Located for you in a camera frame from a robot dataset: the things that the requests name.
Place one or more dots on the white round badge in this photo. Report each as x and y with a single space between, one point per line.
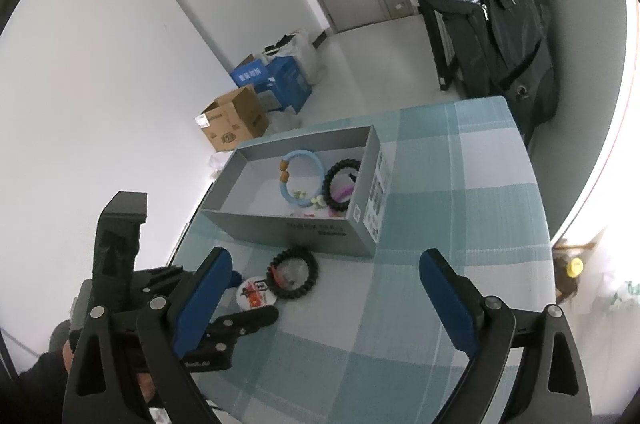
252 297

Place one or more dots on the black metal rack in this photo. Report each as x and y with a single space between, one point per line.
443 58

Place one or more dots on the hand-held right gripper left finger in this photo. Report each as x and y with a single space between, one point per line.
200 299

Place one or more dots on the white plastic bag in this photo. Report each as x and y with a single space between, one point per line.
612 299
306 53

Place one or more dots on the black jacket striped lining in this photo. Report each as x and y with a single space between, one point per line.
505 28

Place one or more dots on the dark bottle yellow cap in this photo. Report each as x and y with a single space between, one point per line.
575 266

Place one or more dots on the person's left forearm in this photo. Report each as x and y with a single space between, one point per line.
40 384

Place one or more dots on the brown cardboard box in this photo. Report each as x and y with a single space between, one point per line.
235 123

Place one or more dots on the grey cardboard box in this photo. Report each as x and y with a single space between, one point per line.
280 231

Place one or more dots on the blue printed box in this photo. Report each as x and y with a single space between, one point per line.
290 81

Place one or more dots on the open blue carton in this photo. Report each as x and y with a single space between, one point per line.
248 76

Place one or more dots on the clear plastic bag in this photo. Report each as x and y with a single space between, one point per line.
220 166

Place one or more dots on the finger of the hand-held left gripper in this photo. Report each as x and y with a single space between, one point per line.
165 278
250 318

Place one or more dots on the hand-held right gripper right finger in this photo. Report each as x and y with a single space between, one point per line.
447 299

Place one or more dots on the person's left hand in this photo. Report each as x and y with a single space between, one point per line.
146 389

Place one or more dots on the green plaid tablecloth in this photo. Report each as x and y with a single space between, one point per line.
400 304

